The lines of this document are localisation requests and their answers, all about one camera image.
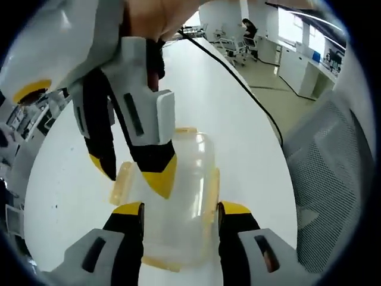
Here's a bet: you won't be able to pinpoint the white office chair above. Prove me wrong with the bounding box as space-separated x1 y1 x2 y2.
213 29 254 68

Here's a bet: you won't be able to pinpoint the clear plastic box yellow buckles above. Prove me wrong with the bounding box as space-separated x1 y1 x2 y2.
109 126 221 272

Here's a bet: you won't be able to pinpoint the person's right hand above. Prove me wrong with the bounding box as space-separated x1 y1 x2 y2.
124 0 210 43

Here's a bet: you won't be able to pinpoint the white counter cabinet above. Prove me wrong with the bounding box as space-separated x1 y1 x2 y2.
278 38 341 100

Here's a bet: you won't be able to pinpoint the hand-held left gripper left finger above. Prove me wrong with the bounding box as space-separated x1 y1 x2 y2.
52 201 146 286

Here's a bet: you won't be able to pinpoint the grey mesh office chair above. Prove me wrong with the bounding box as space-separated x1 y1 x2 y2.
282 89 376 275

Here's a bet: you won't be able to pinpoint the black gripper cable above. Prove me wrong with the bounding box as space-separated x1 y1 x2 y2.
177 26 284 144

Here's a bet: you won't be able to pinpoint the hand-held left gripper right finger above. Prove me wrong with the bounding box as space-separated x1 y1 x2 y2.
217 201 299 286

